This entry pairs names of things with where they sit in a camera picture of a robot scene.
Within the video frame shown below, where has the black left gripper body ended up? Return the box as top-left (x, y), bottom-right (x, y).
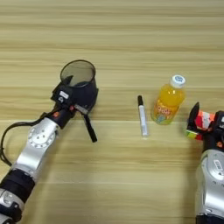
top-left (43, 100), bottom-right (89, 130)

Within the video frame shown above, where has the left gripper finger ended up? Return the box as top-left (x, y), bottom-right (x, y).
top-left (61, 74), bottom-right (74, 88)
top-left (87, 87), bottom-right (100, 114)

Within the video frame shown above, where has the colourful puzzle cube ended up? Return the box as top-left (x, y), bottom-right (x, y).
top-left (184, 110), bottom-right (217, 142)

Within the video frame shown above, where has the white marker black cap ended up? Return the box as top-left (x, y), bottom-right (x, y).
top-left (136, 94), bottom-right (150, 138)

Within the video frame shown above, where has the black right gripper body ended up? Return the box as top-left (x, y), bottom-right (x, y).
top-left (200, 127), bottom-right (224, 151)

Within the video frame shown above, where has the left gripper labelled black box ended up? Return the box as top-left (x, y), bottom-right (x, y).
top-left (51, 84), bottom-right (74, 107)

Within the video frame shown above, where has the orange juice bottle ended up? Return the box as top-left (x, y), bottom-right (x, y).
top-left (150, 73), bottom-right (186, 126)

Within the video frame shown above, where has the black mesh pen cup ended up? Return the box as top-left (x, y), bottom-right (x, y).
top-left (59, 59), bottom-right (99, 114)

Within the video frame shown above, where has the right gripper labelled black box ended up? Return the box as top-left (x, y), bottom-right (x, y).
top-left (214, 109), bottom-right (224, 131)

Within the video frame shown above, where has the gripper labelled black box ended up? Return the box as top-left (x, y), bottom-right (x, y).
top-left (51, 84), bottom-right (74, 107)
top-left (214, 109), bottom-right (224, 131)

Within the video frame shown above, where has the black marker pen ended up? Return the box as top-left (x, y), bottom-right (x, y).
top-left (82, 113), bottom-right (98, 144)

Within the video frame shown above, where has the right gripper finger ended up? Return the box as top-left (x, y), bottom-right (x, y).
top-left (185, 101), bottom-right (201, 133)

